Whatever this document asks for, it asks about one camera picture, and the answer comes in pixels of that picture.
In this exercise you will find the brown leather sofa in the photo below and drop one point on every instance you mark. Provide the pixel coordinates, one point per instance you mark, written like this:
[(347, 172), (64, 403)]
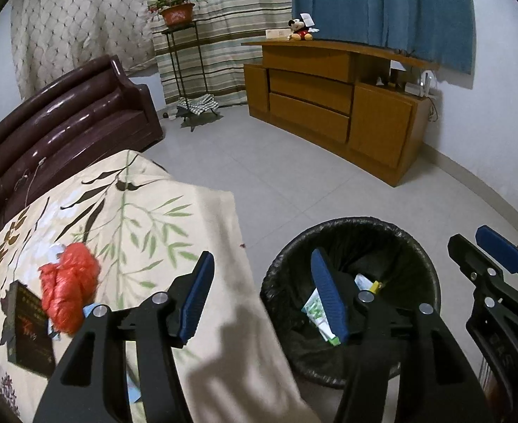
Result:
[(65, 127)]

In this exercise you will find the black metal plant stand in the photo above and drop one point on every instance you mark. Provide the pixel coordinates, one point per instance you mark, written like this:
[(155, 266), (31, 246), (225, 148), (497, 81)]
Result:
[(173, 61)]

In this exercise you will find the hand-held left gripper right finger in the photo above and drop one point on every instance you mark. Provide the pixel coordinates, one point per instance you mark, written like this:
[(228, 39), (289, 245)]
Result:
[(329, 295)]

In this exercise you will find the floral blanket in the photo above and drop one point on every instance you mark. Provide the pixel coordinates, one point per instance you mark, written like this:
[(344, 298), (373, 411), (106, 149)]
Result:
[(153, 229)]

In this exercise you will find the white router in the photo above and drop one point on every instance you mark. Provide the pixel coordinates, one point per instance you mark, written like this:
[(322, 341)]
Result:
[(424, 84)]

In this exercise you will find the yellow snack packet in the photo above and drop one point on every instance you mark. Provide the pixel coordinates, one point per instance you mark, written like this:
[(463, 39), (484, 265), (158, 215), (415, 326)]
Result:
[(376, 287)]

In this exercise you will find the blue curtain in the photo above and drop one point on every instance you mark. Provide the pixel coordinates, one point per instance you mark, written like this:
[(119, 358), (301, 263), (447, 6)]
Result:
[(382, 4)]

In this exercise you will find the beige box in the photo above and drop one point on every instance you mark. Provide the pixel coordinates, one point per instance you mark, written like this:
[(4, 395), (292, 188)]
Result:
[(279, 34)]

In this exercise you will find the potted plant red pot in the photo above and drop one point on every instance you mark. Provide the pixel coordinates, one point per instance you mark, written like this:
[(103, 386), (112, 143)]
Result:
[(177, 15)]

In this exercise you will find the checkered cloth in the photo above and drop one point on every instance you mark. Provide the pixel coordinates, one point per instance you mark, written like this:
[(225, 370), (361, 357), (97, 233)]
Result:
[(197, 105)]

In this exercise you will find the red plastic bag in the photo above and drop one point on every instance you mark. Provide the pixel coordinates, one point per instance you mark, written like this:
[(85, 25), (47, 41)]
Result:
[(67, 291)]

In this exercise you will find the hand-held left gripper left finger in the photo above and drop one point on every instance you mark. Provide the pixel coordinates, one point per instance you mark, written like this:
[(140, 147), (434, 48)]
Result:
[(195, 299)]

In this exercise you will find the black cardboard box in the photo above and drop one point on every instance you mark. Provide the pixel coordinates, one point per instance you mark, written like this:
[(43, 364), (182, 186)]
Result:
[(25, 330)]

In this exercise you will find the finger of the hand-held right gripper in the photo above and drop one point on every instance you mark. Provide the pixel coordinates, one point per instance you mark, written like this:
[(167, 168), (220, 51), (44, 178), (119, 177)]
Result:
[(499, 246), (466, 255)]

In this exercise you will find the beige diamond pattern curtain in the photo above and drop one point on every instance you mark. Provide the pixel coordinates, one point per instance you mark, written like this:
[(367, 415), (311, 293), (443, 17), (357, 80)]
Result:
[(78, 22)]

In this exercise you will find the light blue packet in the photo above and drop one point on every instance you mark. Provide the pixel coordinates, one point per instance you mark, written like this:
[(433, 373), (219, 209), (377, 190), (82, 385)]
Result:
[(89, 309)]

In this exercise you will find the black lined trash bin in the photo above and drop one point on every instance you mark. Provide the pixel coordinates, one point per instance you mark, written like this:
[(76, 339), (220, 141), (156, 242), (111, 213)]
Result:
[(386, 251)]

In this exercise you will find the striped curtain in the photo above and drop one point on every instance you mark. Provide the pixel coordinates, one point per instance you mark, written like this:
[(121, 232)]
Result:
[(228, 17)]

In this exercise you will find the mouse plush toy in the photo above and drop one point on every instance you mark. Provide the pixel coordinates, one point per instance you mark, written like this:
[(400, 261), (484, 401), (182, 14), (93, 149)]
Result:
[(301, 31)]

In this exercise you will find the wooden cabinet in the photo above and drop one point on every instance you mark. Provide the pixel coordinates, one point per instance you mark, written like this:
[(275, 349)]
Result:
[(312, 97)]

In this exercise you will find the white green toothpaste tube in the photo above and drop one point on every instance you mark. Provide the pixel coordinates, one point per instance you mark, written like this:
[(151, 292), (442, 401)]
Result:
[(316, 313)]

